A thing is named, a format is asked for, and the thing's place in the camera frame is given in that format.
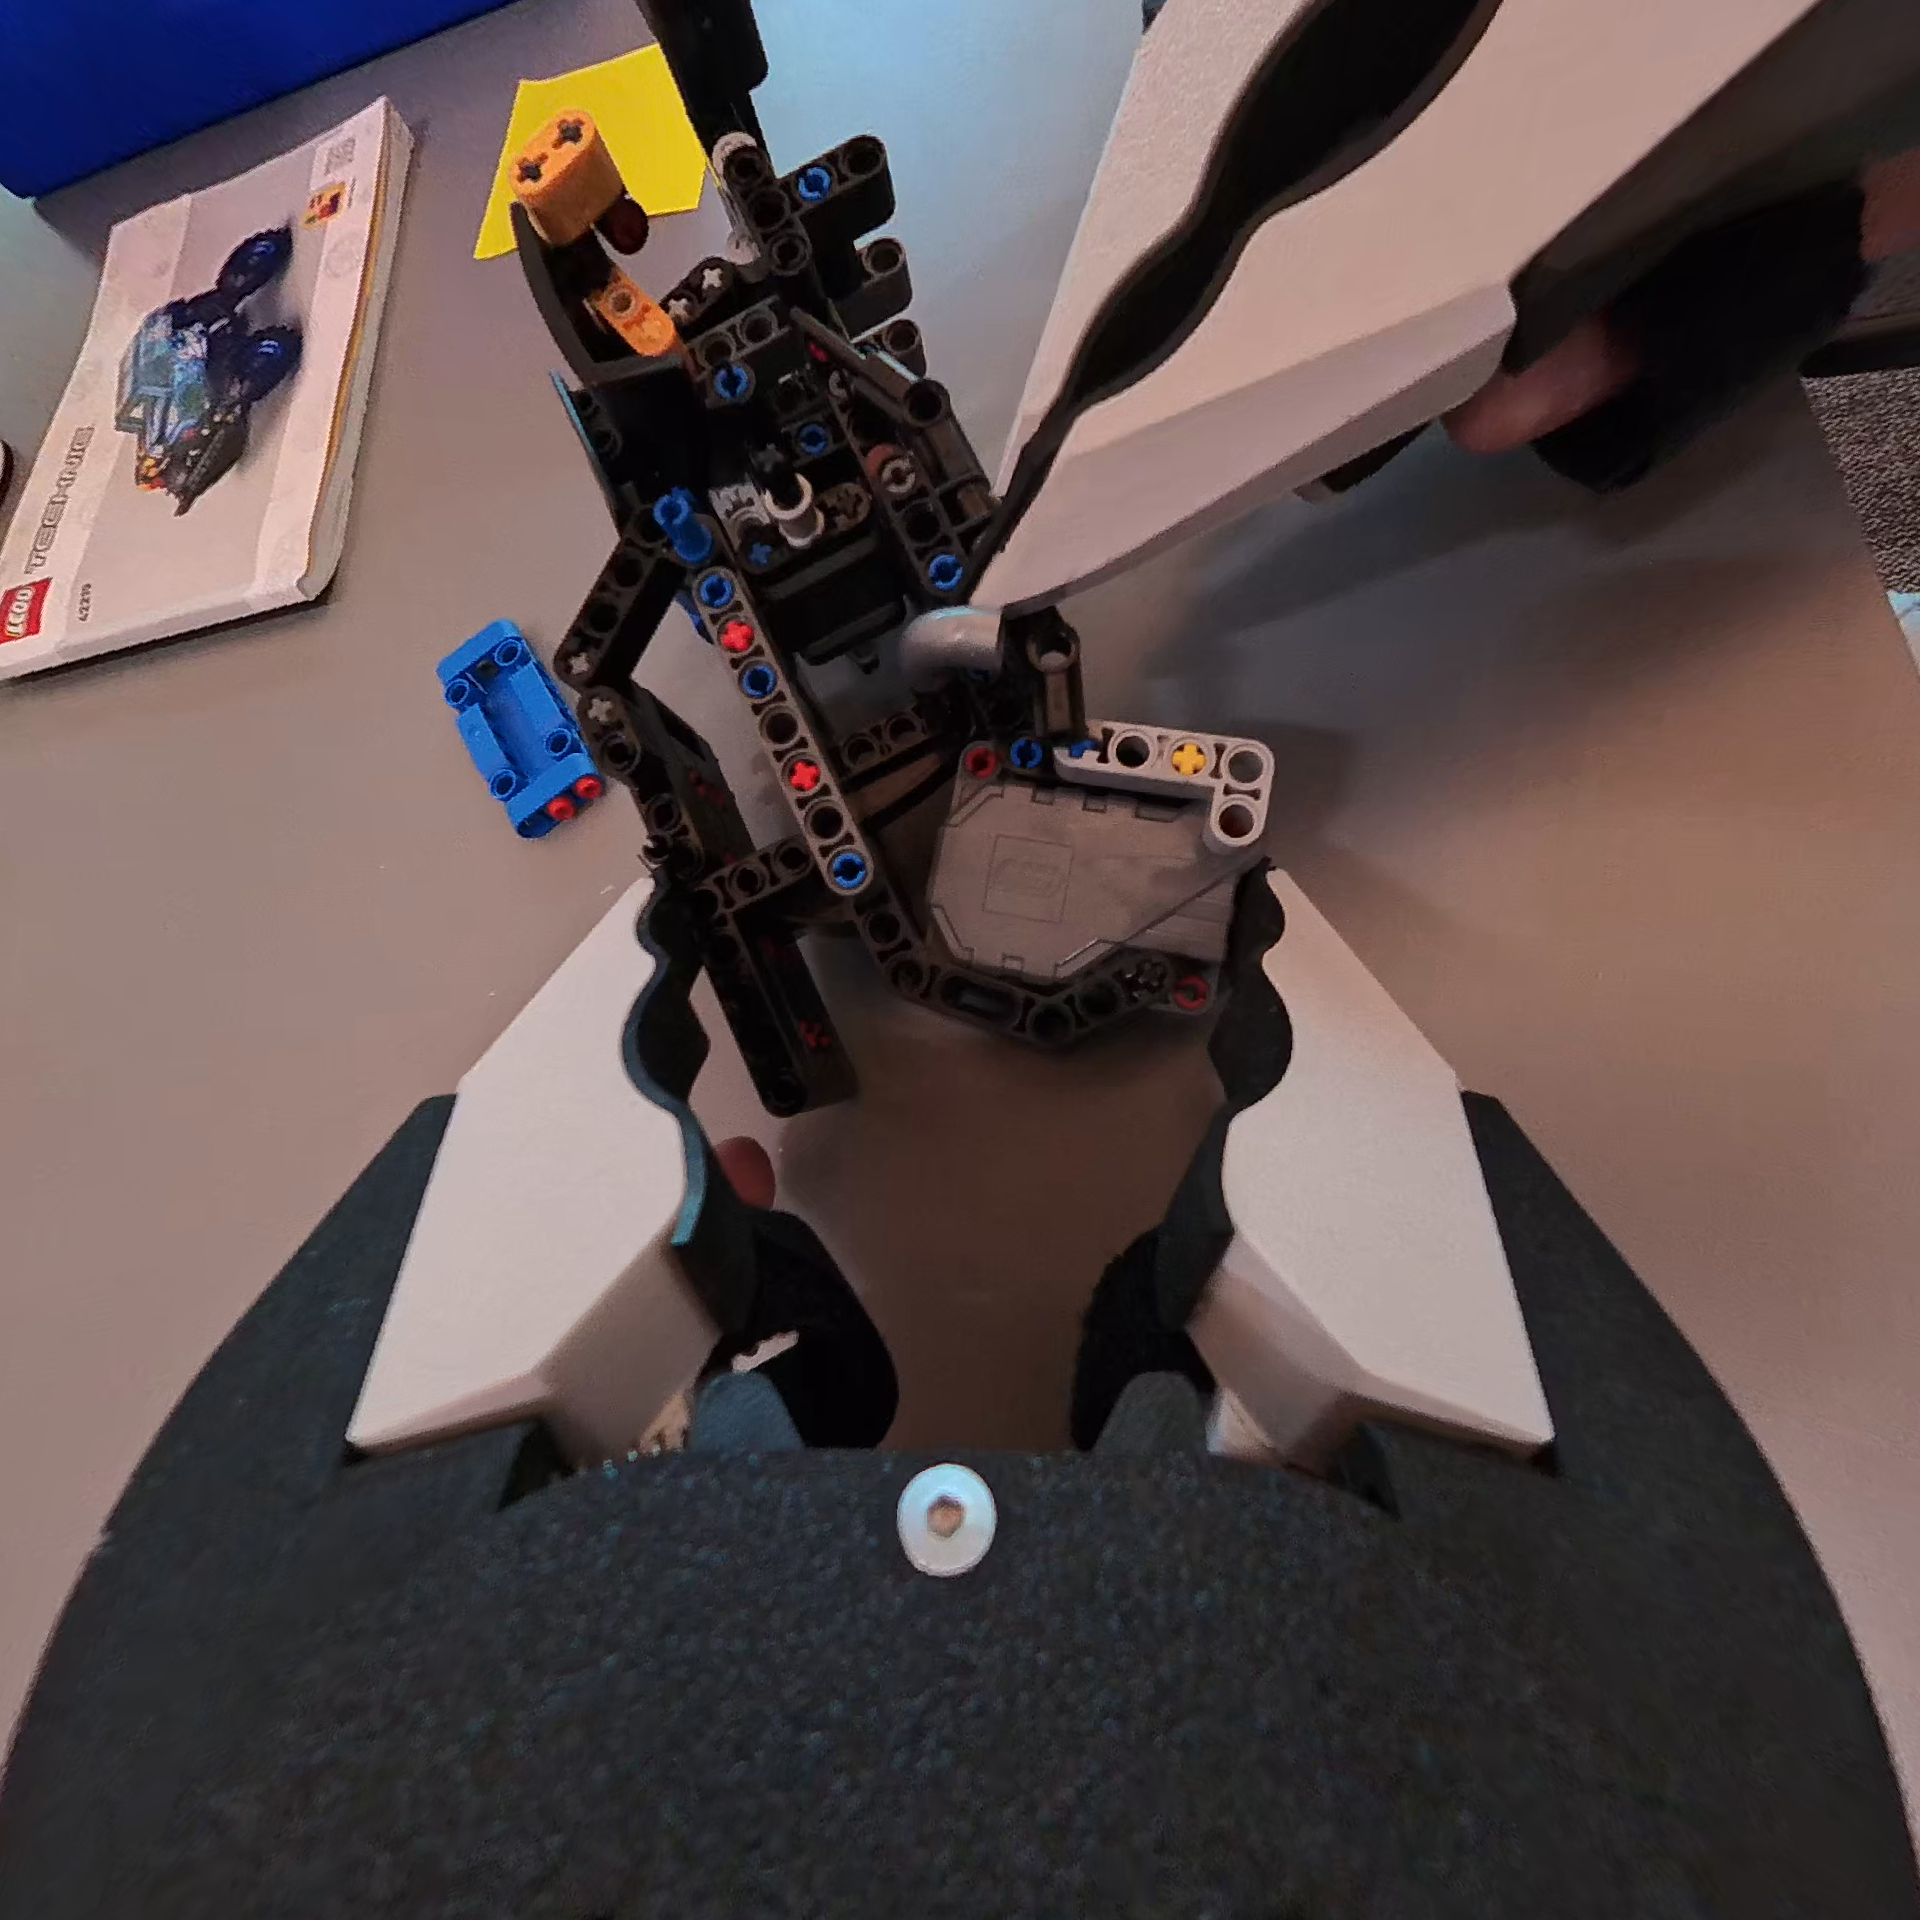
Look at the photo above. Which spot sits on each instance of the person's left hand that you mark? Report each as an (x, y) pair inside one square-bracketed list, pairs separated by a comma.
[(781, 1289)]

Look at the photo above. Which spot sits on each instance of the yellow sticky note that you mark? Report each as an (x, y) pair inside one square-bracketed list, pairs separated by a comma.
[(652, 105)]

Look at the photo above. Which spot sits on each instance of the blue lego set box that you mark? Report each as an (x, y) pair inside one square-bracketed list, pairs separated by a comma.
[(226, 59)]

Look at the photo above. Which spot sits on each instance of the black lego technic model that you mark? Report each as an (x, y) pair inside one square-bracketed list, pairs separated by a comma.
[(819, 511)]

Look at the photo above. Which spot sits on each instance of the lego instruction booklet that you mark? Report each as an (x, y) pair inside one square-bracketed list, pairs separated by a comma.
[(195, 389)]

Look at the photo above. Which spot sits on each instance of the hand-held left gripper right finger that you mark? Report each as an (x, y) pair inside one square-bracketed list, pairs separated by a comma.
[(1365, 1229)]

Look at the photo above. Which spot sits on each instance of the blue lego piece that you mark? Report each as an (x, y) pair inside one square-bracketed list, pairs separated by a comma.
[(510, 721)]

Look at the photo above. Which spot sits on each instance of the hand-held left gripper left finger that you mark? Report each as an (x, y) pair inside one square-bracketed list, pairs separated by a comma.
[(524, 1201)]

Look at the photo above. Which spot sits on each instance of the person's right hand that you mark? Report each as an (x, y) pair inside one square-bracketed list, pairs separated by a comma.
[(1711, 300)]

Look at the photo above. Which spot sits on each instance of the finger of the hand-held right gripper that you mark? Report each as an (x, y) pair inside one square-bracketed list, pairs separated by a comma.
[(1350, 329), (1141, 165)]

